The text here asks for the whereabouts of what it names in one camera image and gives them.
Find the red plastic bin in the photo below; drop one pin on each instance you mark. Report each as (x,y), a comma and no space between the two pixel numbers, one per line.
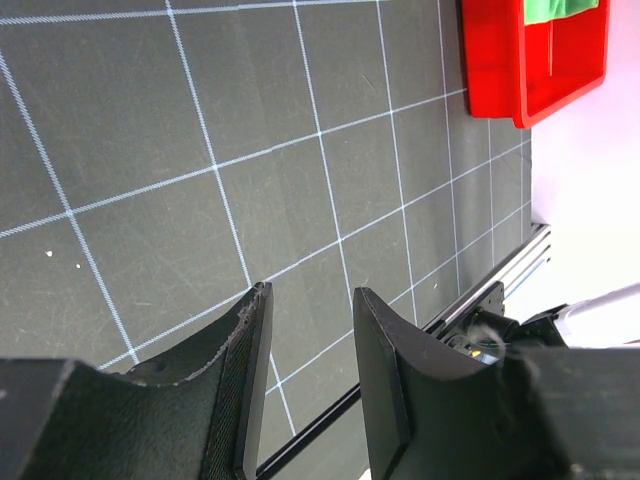
(525,73)

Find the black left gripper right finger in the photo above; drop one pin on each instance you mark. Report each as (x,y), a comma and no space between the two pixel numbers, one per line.
(431,412)

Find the green microfiber towel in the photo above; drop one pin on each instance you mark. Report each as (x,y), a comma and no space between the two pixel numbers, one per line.
(543,11)

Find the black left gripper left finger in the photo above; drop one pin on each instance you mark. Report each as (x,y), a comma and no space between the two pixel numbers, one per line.
(193,411)

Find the aluminium frame rail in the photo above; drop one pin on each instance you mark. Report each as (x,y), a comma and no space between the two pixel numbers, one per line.
(333,446)

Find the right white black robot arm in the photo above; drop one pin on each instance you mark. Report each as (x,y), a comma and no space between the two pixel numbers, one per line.
(485,334)

